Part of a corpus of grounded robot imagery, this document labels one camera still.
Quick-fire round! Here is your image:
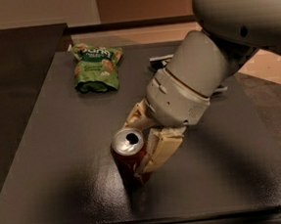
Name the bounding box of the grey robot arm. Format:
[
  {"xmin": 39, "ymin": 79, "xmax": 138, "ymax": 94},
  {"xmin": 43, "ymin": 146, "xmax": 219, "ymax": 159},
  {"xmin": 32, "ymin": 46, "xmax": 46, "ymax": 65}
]
[{"xmin": 125, "ymin": 0, "xmax": 281, "ymax": 175}]

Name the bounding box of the red coke can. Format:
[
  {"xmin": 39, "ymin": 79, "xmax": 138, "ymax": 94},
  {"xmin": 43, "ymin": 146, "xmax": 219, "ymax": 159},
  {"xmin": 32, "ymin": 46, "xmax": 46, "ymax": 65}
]
[{"xmin": 111, "ymin": 127, "xmax": 150, "ymax": 191}]

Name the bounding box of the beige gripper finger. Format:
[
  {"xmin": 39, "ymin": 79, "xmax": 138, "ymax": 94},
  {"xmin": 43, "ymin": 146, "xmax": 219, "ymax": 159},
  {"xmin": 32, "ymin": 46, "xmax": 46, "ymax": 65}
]
[
  {"xmin": 136, "ymin": 127, "xmax": 186, "ymax": 174},
  {"xmin": 123, "ymin": 99, "xmax": 159, "ymax": 130}
]

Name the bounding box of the green snack bag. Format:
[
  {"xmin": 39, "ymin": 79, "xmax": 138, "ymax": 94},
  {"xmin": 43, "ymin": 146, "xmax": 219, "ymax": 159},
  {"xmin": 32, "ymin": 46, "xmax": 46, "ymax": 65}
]
[{"xmin": 69, "ymin": 43, "xmax": 122, "ymax": 93}]

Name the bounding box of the dark blue chip bag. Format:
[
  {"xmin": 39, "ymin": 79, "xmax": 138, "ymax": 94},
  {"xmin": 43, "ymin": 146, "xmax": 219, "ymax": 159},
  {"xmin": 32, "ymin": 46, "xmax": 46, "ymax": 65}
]
[{"xmin": 150, "ymin": 54, "xmax": 228, "ymax": 94}]

